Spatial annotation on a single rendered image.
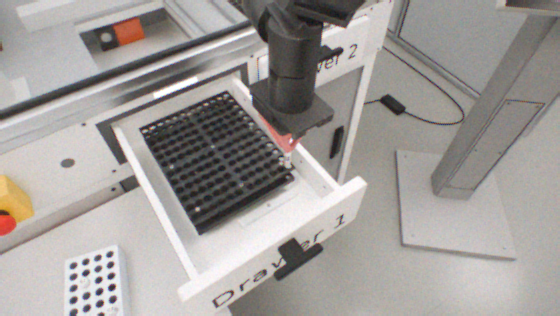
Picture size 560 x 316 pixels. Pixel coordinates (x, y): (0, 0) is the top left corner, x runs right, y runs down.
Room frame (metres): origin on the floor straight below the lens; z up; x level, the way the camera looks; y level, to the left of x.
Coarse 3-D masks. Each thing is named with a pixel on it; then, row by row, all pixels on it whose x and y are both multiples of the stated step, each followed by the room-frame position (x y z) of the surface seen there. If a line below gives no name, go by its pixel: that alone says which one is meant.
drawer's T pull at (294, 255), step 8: (288, 240) 0.19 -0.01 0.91; (296, 240) 0.19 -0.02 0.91; (280, 248) 0.18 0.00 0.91; (288, 248) 0.18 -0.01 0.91; (296, 248) 0.18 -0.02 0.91; (312, 248) 0.18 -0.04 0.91; (320, 248) 0.18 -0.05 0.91; (288, 256) 0.17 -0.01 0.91; (296, 256) 0.17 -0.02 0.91; (304, 256) 0.17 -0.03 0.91; (312, 256) 0.17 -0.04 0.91; (288, 264) 0.16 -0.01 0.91; (296, 264) 0.16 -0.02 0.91; (280, 272) 0.15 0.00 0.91; (288, 272) 0.15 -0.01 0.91
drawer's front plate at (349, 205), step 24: (336, 192) 0.25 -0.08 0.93; (360, 192) 0.26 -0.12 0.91; (312, 216) 0.22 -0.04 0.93; (336, 216) 0.24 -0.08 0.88; (264, 240) 0.18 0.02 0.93; (312, 240) 0.22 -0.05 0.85; (240, 264) 0.15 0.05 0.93; (264, 264) 0.17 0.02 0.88; (192, 288) 0.12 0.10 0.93; (216, 288) 0.13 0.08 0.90; (192, 312) 0.11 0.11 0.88
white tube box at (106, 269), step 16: (80, 256) 0.21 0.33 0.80; (96, 256) 0.21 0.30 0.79; (112, 256) 0.21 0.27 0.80; (80, 272) 0.18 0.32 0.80; (96, 272) 0.19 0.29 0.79; (112, 272) 0.19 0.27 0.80; (80, 288) 0.16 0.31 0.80; (96, 288) 0.16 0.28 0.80; (112, 288) 0.16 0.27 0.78; (128, 288) 0.17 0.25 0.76; (64, 304) 0.14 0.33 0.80; (80, 304) 0.14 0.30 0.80; (96, 304) 0.14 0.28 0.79; (112, 304) 0.14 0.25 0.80; (128, 304) 0.14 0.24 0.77
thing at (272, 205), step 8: (288, 192) 0.30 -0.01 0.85; (296, 192) 0.30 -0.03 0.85; (272, 200) 0.29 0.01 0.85; (280, 200) 0.29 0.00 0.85; (288, 200) 0.29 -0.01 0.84; (264, 208) 0.27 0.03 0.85; (272, 208) 0.27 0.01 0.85; (248, 216) 0.26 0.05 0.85; (256, 216) 0.26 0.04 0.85; (240, 224) 0.25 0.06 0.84; (248, 224) 0.25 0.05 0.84
